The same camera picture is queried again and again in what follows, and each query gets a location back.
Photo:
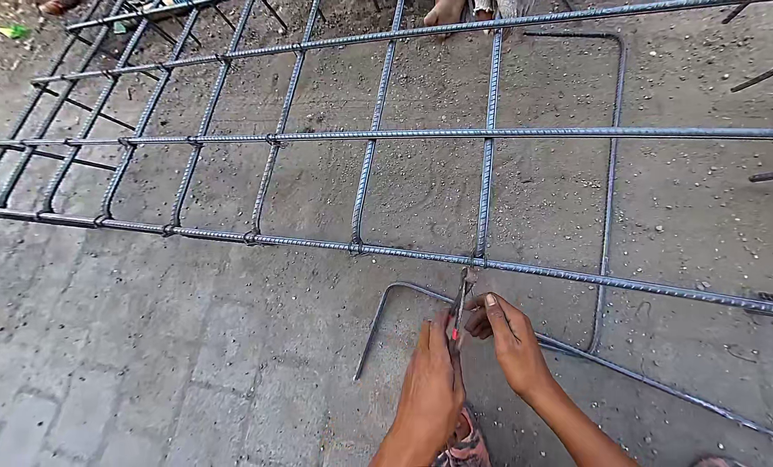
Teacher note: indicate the person's left hand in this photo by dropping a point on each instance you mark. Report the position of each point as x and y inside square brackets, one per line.
[428, 389]

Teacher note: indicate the person's right hand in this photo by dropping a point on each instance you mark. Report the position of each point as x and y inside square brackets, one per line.
[518, 350]

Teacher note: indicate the person's left fingers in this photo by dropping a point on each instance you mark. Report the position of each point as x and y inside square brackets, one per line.
[436, 336]

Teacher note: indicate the person's right fingers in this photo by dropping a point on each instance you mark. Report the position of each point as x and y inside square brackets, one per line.
[478, 319]

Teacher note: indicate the person's right thumb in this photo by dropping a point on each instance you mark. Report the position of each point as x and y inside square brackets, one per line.
[500, 320]

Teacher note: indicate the pliers with red mark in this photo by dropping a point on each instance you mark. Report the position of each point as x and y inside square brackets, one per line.
[460, 301]

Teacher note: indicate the person's right forearm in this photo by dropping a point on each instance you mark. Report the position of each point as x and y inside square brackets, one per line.
[578, 421]

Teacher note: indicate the person's left forearm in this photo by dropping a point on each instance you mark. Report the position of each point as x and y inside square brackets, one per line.
[406, 447]

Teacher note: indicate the person's legs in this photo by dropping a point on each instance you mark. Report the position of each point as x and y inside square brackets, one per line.
[467, 449]

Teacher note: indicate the thin bent rebar stirrup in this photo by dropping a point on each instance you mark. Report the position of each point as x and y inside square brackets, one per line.
[610, 194]

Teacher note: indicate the long hooked steel bar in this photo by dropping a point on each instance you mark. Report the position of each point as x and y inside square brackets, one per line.
[672, 388]

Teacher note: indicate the steel rebar cage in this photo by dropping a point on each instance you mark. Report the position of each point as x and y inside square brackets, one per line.
[425, 135]

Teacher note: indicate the dark rebar piece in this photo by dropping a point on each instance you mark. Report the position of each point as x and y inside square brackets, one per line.
[766, 73]

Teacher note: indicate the short dark rebar end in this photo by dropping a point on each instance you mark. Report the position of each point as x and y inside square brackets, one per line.
[735, 13]

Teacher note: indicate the green leaf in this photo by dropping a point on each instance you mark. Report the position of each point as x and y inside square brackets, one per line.
[14, 31]

